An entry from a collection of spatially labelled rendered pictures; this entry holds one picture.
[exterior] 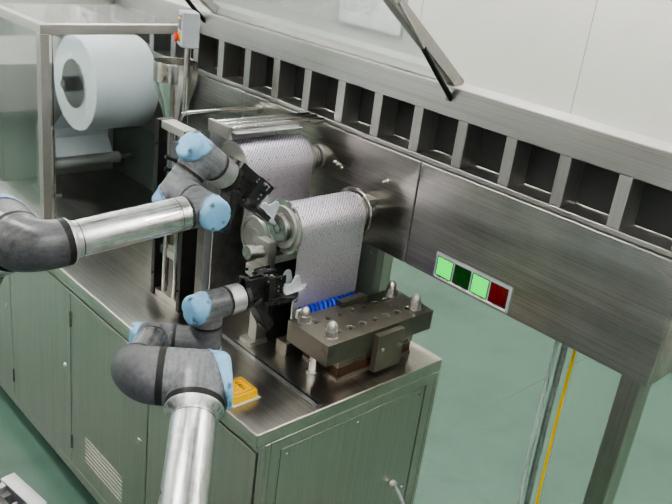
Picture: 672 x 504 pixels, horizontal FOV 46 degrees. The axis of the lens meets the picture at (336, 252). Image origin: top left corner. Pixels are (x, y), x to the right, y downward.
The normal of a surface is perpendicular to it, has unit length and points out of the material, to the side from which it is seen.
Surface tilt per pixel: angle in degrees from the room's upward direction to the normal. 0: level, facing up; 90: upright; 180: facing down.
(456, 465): 0
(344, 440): 90
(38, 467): 0
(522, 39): 90
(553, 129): 90
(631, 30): 90
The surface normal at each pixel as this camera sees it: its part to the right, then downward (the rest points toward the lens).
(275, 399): 0.12, -0.91
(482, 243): -0.73, 0.18
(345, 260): 0.67, 0.36
